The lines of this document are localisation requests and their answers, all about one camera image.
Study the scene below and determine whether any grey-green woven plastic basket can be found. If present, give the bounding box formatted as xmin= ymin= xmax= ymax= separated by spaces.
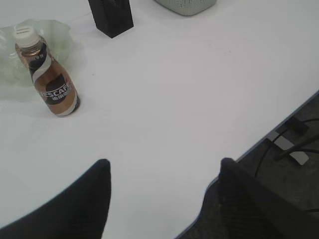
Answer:
xmin=155 ymin=0 xmax=217 ymax=16

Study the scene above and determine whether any pale green wavy plate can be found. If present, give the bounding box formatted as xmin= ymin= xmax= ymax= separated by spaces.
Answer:
xmin=0 ymin=19 xmax=73 ymax=100

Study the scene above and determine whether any black mesh pen holder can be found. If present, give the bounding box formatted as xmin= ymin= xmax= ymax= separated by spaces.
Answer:
xmin=88 ymin=0 xmax=134 ymax=38

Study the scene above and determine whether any black cable under table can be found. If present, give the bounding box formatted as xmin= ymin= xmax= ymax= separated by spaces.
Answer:
xmin=254 ymin=118 xmax=319 ymax=180

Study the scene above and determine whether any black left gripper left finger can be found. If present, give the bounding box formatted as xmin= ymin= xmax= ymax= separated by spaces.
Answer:
xmin=0 ymin=159 xmax=110 ymax=239

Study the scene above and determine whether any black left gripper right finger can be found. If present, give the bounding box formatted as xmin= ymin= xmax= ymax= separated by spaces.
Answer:
xmin=219 ymin=158 xmax=319 ymax=239

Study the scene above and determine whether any brown coffee bottle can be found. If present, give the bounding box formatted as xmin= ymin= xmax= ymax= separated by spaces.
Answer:
xmin=13 ymin=25 xmax=80 ymax=117

